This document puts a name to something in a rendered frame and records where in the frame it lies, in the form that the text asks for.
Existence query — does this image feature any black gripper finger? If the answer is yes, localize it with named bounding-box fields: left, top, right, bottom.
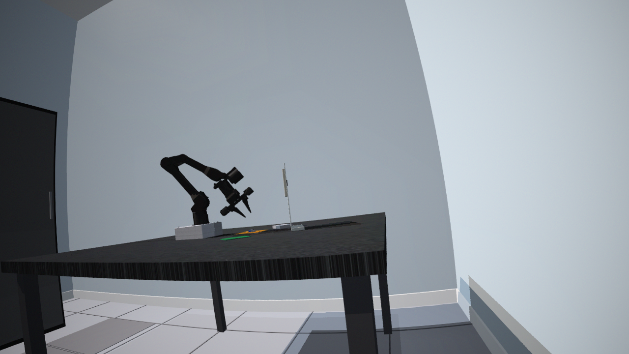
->
left=243, top=197, right=251, bottom=213
left=230, top=207, right=246, bottom=218

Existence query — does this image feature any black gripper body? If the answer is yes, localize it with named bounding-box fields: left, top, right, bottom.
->
left=220, top=187, right=254, bottom=216

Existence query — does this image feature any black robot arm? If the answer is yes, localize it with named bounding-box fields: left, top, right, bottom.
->
left=160, top=154, right=243, bottom=226

